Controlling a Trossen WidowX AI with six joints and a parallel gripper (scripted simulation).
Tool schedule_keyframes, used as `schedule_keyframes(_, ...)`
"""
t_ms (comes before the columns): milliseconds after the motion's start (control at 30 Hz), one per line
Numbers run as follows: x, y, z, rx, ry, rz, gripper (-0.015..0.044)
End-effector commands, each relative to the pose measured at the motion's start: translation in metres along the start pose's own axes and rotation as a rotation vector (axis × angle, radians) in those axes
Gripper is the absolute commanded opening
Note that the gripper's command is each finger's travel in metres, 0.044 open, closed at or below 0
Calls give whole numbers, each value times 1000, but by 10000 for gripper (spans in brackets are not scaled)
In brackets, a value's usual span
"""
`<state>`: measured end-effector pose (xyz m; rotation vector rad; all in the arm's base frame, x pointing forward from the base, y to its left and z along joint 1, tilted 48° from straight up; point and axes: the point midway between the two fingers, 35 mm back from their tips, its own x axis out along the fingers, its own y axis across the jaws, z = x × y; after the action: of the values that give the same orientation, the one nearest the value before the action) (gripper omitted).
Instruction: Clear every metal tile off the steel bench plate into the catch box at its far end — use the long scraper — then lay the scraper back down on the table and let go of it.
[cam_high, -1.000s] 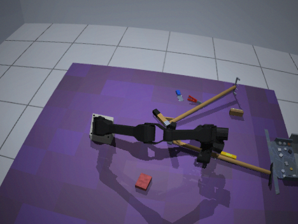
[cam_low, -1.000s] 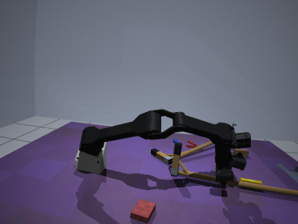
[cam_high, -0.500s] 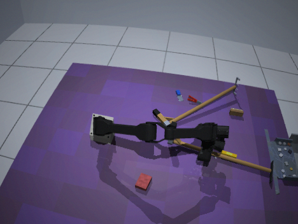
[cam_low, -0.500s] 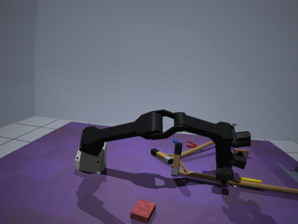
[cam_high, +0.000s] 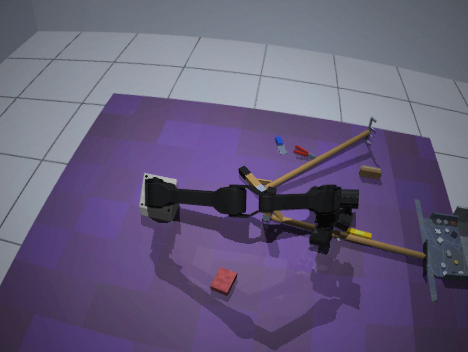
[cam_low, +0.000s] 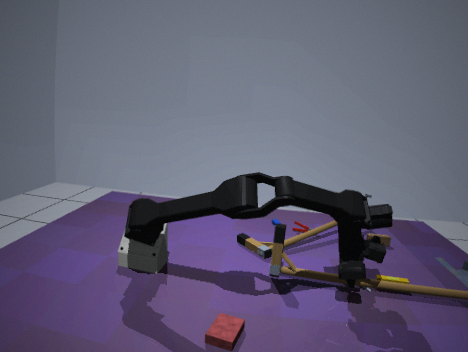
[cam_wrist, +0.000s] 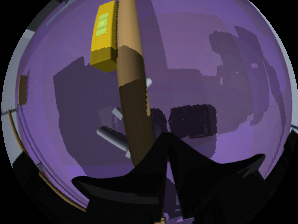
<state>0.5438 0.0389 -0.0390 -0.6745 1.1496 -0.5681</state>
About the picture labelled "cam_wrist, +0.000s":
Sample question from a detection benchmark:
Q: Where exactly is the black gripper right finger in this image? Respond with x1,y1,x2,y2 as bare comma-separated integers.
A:
166,132,266,220

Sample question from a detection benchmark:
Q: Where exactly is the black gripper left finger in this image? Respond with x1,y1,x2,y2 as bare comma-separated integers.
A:
72,132,168,222

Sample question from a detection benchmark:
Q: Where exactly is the grey metal bolt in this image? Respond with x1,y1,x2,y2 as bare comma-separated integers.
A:
113,79,152,120

